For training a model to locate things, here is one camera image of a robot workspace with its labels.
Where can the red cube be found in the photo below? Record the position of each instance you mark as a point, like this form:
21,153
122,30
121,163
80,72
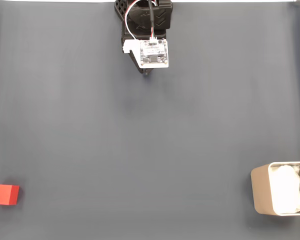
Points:
2,194

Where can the beige rounded box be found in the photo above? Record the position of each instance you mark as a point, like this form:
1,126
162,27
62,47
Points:
260,192

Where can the white crumpled cloth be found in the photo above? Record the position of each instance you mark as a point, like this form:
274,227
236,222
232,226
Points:
286,190

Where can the dark blue-grey mat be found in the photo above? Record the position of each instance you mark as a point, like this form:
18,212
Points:
140,150

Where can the white camera board mount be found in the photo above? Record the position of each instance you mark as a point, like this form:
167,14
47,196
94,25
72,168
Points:
153,53

